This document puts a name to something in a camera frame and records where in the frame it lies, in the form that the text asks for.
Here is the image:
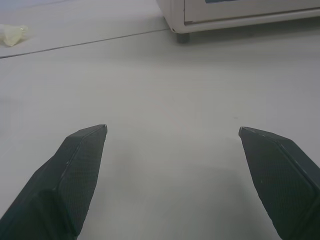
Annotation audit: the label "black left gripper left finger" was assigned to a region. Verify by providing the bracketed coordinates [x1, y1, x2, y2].
[0, 124, 109, 240]

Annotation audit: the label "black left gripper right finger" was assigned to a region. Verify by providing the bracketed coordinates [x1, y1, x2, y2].
[238, 126, 320, 240]

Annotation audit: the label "pale yellow object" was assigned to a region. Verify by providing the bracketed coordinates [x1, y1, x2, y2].
[0, 24, 30, 48]

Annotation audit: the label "white appliance box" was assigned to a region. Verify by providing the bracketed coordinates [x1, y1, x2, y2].
[155, 0, 320, 45]

